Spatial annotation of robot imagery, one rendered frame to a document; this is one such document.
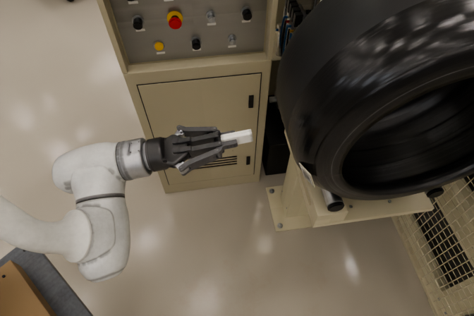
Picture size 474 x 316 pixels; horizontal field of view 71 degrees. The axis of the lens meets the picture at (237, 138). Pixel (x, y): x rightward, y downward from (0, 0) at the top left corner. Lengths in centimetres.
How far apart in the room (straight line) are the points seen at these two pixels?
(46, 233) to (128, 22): 74
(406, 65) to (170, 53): 89
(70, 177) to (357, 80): 60
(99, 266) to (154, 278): 108
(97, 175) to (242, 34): 74
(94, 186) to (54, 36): 264
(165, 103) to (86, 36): 191
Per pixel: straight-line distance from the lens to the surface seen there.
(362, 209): 107
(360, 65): 59
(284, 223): 187
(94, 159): 77
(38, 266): 127
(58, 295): 121
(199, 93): 135
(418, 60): 58
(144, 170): 76
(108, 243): 74
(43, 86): 286
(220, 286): 177
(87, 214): 74
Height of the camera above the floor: 171
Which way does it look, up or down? 52 degrees down
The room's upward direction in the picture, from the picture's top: straight up
